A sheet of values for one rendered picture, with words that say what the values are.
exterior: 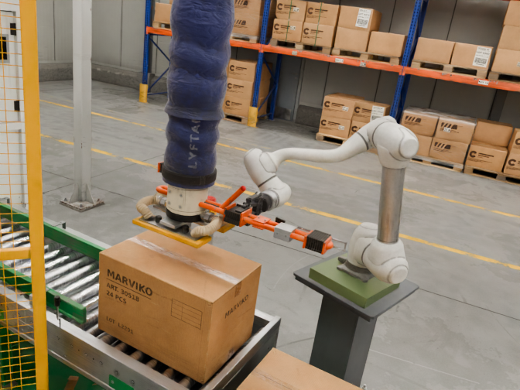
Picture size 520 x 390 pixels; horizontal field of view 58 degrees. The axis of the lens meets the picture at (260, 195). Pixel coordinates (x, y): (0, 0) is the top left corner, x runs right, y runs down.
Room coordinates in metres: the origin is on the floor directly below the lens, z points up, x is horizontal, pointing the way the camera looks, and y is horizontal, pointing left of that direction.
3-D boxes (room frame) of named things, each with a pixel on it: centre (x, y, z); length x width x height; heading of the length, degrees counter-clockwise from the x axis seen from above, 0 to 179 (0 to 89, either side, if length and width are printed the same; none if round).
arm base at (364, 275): (2.25, -0.57, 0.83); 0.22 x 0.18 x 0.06; 52
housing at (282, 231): (1.64, -0.12, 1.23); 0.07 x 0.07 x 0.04; 65
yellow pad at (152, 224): (1.76, 0.35, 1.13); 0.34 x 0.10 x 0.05; 65
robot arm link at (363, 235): (2.23, -0.59, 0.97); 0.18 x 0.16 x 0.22; 20
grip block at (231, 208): (1.73, 0.08, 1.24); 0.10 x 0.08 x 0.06; 155
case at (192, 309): (1.84, 0.30, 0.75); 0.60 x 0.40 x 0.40; 64
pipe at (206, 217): (1.84, 0.30, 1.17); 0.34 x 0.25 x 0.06; 65
